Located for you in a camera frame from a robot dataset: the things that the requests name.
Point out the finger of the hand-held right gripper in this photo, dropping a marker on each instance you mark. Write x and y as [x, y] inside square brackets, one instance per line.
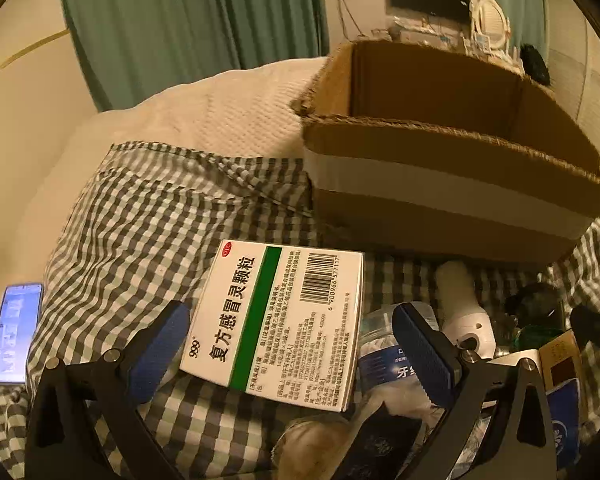
[592, 322]

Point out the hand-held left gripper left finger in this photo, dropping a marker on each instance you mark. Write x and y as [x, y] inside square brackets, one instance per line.
[160, 355]

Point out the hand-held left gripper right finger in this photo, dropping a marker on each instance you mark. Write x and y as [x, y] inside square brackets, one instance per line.
[420, 355]

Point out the blue white plastic packet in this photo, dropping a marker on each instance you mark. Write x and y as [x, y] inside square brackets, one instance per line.
[377, 360]

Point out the white green medicine box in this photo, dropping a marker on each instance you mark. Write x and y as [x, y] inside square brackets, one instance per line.
[280, 320]

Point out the brown cardboard box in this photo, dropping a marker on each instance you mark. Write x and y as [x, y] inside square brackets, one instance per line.
[430, 190]

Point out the brown small box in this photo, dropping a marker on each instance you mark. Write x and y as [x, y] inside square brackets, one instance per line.
[560, 360]

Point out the dark glass bottle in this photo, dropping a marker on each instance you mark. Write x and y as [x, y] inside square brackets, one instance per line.
[535, 310]

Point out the dark blue booklet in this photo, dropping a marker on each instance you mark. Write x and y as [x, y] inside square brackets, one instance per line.
[380, 445]

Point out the blue small box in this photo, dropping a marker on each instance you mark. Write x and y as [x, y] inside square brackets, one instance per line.
[565, 420]

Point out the green white checkered blanket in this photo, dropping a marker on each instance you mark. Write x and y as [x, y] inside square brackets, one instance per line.
[130, 220]

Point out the beige round object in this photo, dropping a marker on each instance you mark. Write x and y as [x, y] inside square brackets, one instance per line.
[310, 442]

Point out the smartphone with lit screen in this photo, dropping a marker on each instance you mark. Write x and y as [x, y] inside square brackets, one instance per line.
[17, 332]

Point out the black bag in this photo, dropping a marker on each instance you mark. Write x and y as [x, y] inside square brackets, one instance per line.
[535, 62]

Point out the white quilt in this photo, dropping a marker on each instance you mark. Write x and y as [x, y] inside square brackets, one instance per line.
[205, 110]

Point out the white oval mirror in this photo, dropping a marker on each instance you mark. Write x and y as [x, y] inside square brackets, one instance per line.
[487, 22]

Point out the narrow green curtain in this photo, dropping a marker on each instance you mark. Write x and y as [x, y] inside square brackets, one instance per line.
[525, 0]

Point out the wide green curtain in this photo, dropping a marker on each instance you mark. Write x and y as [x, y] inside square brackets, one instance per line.
[180, 20]

